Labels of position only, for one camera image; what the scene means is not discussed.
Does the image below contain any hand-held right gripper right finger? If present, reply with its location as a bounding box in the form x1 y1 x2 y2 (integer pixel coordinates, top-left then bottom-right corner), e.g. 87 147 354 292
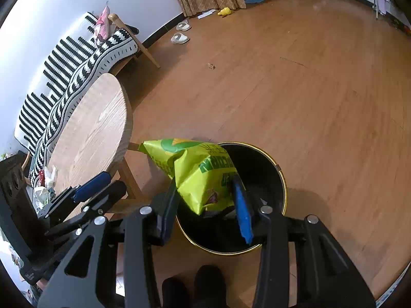
229 173 376 308

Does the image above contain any round wooden table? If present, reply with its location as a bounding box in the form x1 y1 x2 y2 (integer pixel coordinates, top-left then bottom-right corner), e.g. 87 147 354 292
48 73 151 222

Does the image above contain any black shoe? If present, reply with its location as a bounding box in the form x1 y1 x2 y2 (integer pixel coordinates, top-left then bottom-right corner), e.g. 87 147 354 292
162 277 191 308
193 265 227 308

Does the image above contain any striped black white sofa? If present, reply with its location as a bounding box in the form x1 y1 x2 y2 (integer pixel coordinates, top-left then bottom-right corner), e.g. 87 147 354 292
14 11 138 183

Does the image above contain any wooden sofa frame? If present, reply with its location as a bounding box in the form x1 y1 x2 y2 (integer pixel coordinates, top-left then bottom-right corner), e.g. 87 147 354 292
108 13 160 69

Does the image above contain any clear plastic bag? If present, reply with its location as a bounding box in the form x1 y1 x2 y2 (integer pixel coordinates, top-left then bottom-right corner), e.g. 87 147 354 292
43 165 58 188

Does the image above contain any black gold-rimmed waste bin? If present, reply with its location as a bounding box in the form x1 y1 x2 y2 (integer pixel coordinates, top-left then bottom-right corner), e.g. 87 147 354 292
175 142 288 255

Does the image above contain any green snack bag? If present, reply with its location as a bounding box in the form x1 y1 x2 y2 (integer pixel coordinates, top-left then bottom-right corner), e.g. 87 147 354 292
138 138 238 217

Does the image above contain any white blue snack bag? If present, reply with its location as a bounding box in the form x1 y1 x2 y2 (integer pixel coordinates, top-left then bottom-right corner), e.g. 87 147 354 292
34 188 49 206

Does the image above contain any pink cushion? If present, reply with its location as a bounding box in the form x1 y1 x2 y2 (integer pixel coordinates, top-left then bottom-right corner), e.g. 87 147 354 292
96 5 111 44

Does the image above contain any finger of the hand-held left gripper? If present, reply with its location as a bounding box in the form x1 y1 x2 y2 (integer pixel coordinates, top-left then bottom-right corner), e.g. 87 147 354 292
37 171 111 219
45 180 128 241

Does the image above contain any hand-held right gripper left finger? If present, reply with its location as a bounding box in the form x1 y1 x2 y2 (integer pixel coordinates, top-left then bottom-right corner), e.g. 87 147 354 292
38 180 182 308

